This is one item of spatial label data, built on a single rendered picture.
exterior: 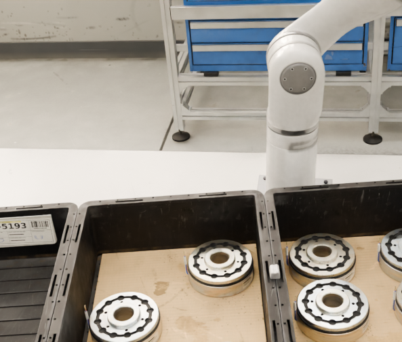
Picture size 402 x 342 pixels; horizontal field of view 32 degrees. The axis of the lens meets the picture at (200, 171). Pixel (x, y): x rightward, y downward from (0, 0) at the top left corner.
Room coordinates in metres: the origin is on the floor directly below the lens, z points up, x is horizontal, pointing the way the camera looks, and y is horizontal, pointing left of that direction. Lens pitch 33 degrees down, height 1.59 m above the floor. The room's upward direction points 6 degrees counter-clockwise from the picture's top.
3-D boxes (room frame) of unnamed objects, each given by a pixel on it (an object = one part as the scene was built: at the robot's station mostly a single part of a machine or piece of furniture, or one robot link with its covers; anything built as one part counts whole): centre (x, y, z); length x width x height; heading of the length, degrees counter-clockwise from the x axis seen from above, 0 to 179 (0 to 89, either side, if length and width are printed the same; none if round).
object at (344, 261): (0.84, -0.18, 0.86); 0.10 x 0.10 x 0.01
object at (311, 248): (0.84, -0.18, 0.86); 0.05 x 0.05 x 0.01
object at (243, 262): (0.85, -0.02, 0.86); 0.10 x 0.10 x 0.01
